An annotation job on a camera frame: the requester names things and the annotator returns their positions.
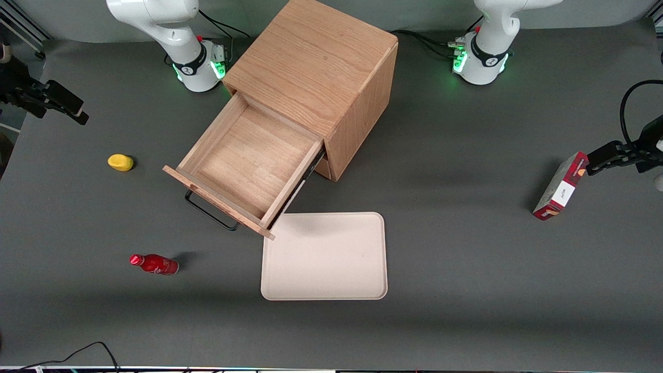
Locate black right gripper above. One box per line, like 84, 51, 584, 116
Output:
0, 53, 90, 126

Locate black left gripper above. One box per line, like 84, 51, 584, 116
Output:
586, 115, 663, 177

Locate wooden top drawer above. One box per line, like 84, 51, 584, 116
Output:
162, 92, 327, 240

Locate wooden drawer cabinet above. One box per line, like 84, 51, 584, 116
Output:
222, 0, 399, 182

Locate red plaid carton box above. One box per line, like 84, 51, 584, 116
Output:
532, 151, 590, 221

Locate yellow lemon toy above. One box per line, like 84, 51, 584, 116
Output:
107, 154, 135, 172

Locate small red bottle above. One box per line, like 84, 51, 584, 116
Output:
129, 253, 180, 276

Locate beige rectangular tray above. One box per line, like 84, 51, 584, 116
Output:
260, 211, 388, 302

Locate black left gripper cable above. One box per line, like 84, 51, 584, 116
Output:
619, 80, 663, 149

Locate aluminium frame rail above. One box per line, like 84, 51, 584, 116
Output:
0, 5, 52, 61

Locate black right base cables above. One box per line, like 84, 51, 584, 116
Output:
198, 9, 252, 41

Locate black base cables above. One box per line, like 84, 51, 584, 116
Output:
396, 16, 485, 61
198, 9, 252, 41

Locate black top drawer handle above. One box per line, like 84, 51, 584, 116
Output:
184, 190, 239, 232

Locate black left base cables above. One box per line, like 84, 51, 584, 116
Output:
396, 16, 485, 61

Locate black table edge cable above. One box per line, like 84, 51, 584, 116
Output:
15, 341, 121, 373

